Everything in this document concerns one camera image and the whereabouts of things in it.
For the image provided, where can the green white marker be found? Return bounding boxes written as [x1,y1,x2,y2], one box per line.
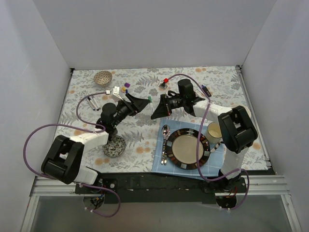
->
[149,102,154,114]

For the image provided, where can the black purple highlighter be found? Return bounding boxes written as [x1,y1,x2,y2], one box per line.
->
[202,85,211,98]

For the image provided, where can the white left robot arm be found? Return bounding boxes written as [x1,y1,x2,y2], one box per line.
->
[41,93,150,193]

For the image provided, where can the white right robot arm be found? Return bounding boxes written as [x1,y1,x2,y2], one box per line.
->
[151,75,258,192]

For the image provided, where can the floral patterned table mat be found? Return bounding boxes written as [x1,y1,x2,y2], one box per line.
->
[47,66,271,174]

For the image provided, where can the silver fork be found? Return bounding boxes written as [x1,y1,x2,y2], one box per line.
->
[160,125,171,165]

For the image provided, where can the silver spoon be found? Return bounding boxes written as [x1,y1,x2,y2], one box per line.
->
[161,124,169,165]

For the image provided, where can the black tipped white marker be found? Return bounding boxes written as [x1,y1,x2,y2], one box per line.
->
[91,96,100,111]

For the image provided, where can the grey tipped white marker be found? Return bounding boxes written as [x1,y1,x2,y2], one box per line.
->
[86,97,97,111]

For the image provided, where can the small patterned brown bowl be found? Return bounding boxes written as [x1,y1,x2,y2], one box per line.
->
[94,71,112,86]

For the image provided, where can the striped rim dinner plate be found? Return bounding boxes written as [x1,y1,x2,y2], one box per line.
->
[165,128,211,170]

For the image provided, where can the leaf patterned bowl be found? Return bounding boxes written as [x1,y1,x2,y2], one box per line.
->
[102,135,126,158]

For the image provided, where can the plain cream bowl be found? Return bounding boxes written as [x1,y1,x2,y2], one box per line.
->
[232,104,252,118]

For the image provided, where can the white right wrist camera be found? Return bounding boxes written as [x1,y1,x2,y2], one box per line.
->
[158,78,169,94]

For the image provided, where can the cream mug black handle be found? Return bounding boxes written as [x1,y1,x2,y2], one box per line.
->
[206,122,223,144]

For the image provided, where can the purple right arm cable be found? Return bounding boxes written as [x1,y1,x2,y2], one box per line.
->
[166,73,250,210]

